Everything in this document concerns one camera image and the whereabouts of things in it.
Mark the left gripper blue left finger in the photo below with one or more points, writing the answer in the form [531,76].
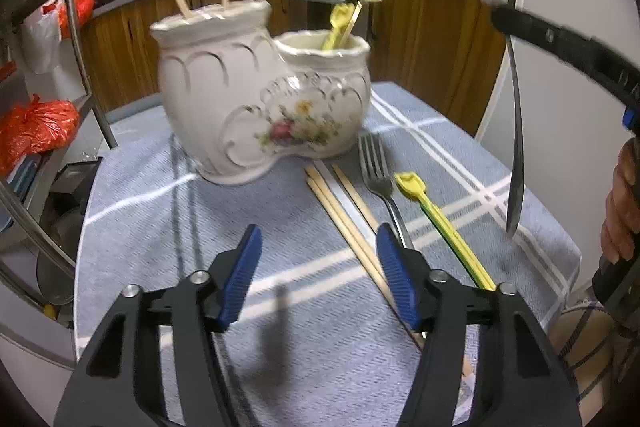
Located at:
[234,272]

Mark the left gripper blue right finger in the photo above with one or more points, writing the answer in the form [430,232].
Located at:
[391,256]

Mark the yellow plastic scoop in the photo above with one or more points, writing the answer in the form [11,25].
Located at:
[413,187]
[339,19]

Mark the person's right hand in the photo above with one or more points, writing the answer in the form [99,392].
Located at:
[622,215]

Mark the silver fork on cloth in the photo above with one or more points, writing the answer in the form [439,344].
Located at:
[376,176]

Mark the grey striped table cloth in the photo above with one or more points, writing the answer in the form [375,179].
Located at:
[316,343]

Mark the white ceramic double utensil holder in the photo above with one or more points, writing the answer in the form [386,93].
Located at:
[238,100]

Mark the red plastic bag lower shelf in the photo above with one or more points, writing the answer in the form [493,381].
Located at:
[34,128]

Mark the yellow plastic scoop in holder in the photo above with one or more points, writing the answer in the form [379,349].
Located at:
[339,19]

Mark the stainless steel shelf rack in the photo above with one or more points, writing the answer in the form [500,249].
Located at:
[46,97]

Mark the white plastic bag hanging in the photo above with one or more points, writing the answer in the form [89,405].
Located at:
[40,37]

